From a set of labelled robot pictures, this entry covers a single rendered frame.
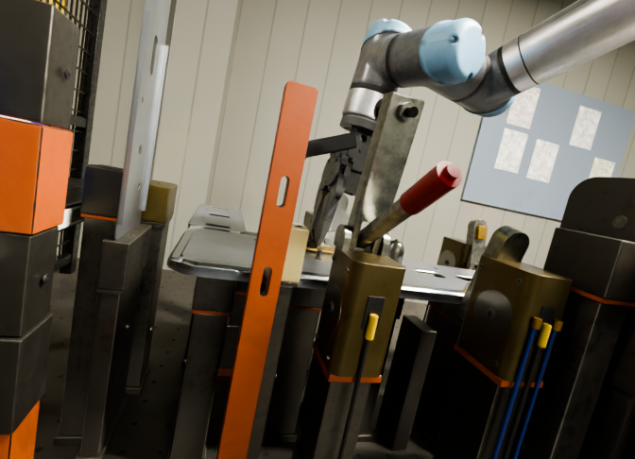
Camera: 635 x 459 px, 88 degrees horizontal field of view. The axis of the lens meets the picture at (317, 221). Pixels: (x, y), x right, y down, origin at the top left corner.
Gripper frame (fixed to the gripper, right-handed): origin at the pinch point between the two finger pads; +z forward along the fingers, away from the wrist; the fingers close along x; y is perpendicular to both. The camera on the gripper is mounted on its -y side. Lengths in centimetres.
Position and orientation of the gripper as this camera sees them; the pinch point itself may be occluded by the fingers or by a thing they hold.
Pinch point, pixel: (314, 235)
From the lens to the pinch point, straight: 55.2
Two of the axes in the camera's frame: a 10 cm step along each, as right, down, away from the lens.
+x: -2.6, -1.7, 9.5
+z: -3.0, 9.5, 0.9
